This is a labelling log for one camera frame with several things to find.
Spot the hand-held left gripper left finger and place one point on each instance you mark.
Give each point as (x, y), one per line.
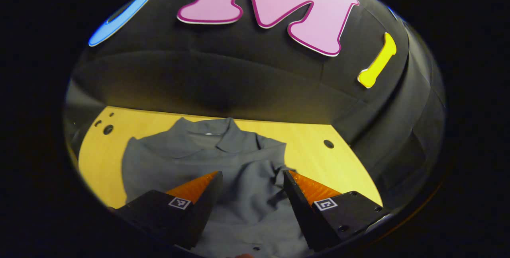
(203, 206)

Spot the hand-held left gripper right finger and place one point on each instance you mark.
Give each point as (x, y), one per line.
(299, 206)

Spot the grey collared shirt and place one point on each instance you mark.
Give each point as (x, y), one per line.
(239, 162)

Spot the black backdrop cloth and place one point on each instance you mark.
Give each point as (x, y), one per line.
(239, 79)

